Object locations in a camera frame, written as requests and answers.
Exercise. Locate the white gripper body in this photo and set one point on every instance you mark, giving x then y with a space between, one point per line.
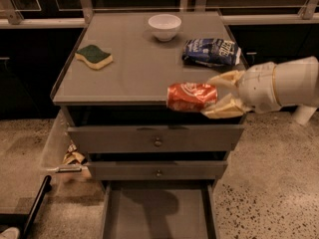
257 86

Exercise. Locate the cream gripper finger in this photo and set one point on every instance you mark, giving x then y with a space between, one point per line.
228 107
227 80

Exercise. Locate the red coke can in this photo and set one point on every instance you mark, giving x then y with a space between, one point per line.
190 97

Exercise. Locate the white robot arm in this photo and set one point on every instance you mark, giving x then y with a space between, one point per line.
296 83

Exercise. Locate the grey middle drawer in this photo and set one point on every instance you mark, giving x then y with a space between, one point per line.
156 170

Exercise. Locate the grey drawer cabinet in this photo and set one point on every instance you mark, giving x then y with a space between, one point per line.
131 91

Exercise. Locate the grey top drawer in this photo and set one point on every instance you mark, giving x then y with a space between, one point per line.
156 138

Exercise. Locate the grey open bottom drawer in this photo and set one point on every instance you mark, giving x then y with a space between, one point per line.
159 209

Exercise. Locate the blue chip bag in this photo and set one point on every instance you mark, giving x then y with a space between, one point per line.
211 51

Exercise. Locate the white ceramic bowl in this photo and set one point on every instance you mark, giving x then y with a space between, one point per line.
164 26

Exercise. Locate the green yellow sponge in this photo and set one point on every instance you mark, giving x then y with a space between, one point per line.
94 57

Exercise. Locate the crumpled snack wrapper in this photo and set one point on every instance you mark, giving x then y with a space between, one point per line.
72 156

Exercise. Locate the metal window railing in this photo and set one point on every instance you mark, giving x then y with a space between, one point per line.
33 13

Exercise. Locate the black chair leg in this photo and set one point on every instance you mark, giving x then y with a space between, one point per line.
24 221

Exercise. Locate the white shoe tip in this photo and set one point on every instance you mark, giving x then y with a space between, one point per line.
10 233

